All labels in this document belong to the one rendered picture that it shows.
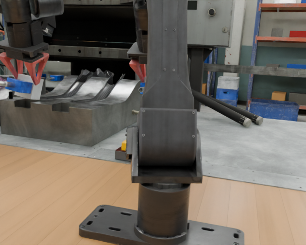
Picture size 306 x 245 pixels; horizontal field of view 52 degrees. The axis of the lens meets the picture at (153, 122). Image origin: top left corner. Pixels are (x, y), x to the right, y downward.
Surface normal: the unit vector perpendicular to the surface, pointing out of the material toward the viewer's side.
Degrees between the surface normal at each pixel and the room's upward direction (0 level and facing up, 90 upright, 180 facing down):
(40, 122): 90
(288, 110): 92
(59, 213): 0
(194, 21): 90
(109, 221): 0
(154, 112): 71
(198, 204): 0
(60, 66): 90
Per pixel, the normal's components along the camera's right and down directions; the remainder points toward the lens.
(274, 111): -0.30, 0.24
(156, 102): 0.11, -0.12
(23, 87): 0.93, 0.25
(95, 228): 0.05, -0.98
